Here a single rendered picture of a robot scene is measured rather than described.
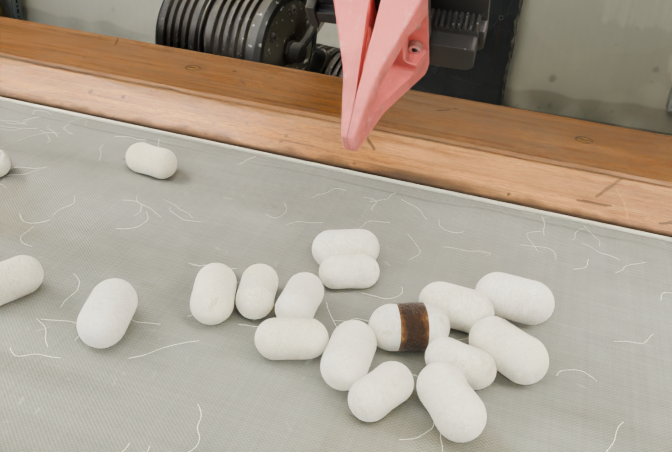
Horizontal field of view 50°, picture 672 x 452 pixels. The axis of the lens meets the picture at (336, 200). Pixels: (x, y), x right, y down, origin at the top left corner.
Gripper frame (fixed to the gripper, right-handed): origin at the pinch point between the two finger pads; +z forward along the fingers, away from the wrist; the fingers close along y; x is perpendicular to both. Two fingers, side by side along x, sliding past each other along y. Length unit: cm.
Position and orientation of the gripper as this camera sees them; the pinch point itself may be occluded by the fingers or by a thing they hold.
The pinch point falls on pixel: (353, 130)
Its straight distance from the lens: 36.1
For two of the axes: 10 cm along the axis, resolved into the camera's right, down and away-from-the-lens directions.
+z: -2.6, 9.0, -3.5
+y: 9.6, 1.9, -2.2
